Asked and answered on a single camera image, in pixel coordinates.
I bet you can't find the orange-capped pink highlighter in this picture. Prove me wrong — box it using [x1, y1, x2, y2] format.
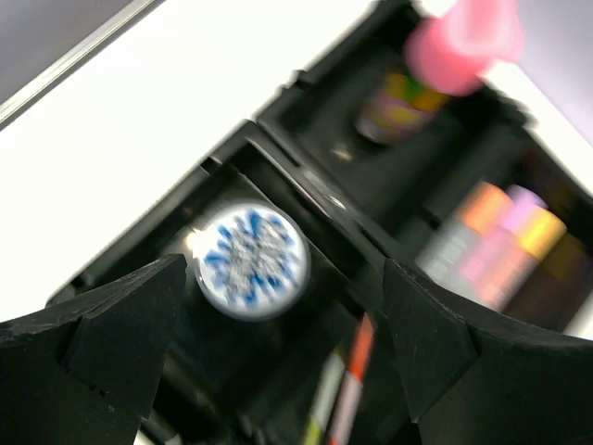
[477, 207, 566, 311]

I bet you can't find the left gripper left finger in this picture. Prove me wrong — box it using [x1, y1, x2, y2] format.
[1, 254, 186, 445]

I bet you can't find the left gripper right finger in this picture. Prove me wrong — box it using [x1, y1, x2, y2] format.
[383, 260, 592, 444]

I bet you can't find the black four-compartment organizer tray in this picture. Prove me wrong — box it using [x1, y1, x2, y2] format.
[55, 1, 592, 444]

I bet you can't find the blue jar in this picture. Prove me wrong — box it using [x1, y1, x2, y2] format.
[184, 200, 311, 322]

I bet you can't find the pink-capped small bottle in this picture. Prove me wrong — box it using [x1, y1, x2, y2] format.
[355, 0, 524, 145]

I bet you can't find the yellow thin pen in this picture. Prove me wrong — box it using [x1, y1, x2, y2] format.
[301, 347, 346, 445]

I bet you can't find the orange thin pen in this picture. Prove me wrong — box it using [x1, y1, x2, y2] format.
[328, 313, 374, 445]

